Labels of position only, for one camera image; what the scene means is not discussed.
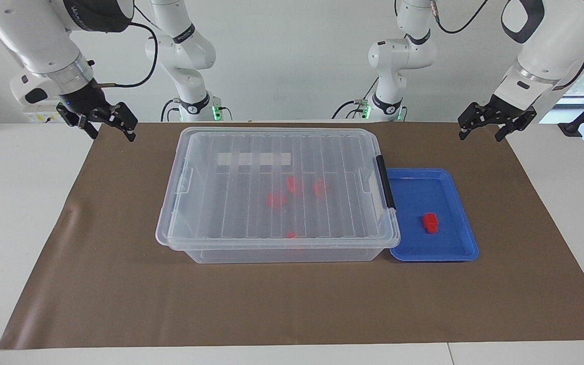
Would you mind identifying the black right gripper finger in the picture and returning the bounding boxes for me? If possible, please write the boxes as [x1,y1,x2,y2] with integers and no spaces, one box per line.
[104,101,138,142]
[56,101,99,139]

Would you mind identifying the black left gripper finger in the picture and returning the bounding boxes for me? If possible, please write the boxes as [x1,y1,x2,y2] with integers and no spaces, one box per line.
[495,107,537,142]
[457,101,493,141]

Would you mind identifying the clear ribbed plastic lid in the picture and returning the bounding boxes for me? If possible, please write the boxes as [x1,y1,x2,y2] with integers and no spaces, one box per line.
[156,127,402,250]

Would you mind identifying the blue plastic tray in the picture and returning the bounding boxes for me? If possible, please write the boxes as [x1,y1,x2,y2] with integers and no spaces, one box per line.
[386,168,480,263]

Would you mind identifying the black box latch clip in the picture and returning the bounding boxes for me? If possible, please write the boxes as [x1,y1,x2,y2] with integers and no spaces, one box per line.
[376,155,397,210]

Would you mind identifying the clear plastic storage box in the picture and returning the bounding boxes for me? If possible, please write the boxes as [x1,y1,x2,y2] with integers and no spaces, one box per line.
[168,129,396,264]

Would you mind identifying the white power strip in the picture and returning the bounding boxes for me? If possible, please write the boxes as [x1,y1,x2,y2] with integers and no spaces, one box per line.
[23,104,69,124]

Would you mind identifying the white tape strip label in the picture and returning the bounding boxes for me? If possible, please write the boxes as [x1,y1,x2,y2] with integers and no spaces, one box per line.
[218,152,291,166]

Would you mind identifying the brown paper table mat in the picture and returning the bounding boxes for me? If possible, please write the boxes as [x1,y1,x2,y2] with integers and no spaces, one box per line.
[0,122,584,350]

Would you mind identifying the black base cable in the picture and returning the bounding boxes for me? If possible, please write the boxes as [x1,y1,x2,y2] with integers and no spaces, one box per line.
[160,98,181,122]
[332,76,380,121]

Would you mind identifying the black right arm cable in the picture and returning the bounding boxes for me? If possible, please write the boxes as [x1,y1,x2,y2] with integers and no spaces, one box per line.
[92,10,160,89]

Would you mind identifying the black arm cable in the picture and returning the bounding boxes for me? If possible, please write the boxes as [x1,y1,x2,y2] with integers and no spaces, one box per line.
[92,10,160,89]
[431,0,584,91]

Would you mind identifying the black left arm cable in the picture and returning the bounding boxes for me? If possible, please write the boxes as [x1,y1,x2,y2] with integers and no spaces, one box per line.
[431,0,584,91]

